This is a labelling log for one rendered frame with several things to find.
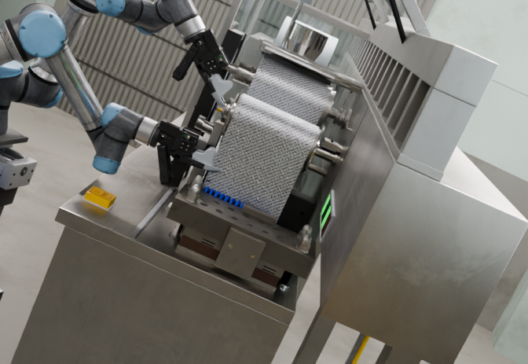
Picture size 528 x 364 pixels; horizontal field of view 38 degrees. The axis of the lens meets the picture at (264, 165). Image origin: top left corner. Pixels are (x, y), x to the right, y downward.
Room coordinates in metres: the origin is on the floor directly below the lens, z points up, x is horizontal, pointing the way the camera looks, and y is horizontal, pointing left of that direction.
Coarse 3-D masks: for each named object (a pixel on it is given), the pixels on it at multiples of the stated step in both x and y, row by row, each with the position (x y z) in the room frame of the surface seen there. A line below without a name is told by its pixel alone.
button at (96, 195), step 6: (90, 192) 1.98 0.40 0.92; (96, 192) 2.00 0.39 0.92; (102, 192) 2.02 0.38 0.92; (84, 198) 1.97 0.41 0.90; (90, 198) 1.97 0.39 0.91; (96, 198) 1.97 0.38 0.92; (102, 198) 1.98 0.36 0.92; (108, 198) 1.99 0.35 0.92; (114, 198) 2.02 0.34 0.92; (102, 204) 1.97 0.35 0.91; (108, 204) 1.98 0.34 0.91
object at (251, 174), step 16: (224, 144) 2.11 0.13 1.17; (240, 144) 2.11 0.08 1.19; (224, 160) 2.11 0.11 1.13; (240, 160) 2.11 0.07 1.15; (256, 160) 2.11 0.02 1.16; (272, 160) 2.11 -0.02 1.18; (288, 160) 2.11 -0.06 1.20; (208, 176) 2.11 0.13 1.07; (224, 176) 2.11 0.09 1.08; (240, 176) 2.11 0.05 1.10; (256, 176) 2.11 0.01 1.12; (272, 176) 2.11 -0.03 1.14; (288, 176) 2.11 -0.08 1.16; (224, 192) 2.11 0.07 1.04; (240, 192) 2.11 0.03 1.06; (256, 192) 2.11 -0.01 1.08; (272, 192) 2.11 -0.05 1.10; (288, 192) 2.11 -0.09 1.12; (272, 208) 2.11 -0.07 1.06
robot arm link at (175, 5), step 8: (160, 0) 2.15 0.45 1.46; (168, 0) 2.12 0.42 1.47; (176, 0) 2.11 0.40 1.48; (184, 0) 2.12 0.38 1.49; (160, 8) 2.14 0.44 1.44; (168, 8) 2.12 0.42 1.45; (176, 8) 2.11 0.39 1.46; (184, 8) 2.12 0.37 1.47; (192, 8) 2.14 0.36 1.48; (168, 16) 2.14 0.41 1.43; (176, 16) 2.12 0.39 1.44; (184, 16) 2.12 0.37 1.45; (192, 16) 2.12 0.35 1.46; (176, 24) 2.13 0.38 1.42
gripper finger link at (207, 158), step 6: (210, 150) 2.09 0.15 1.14; (192, 156) 2.09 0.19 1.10; (198, 156) 2.09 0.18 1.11; (204, 156) 2.09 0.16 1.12; (210, 156) 2.09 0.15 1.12; (204, 162) 2.09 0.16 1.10; (210, 162) 2.09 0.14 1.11; (204, 168) 2.08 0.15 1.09; (210, 168) 2.09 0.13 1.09; (216, 168) 2.09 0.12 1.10
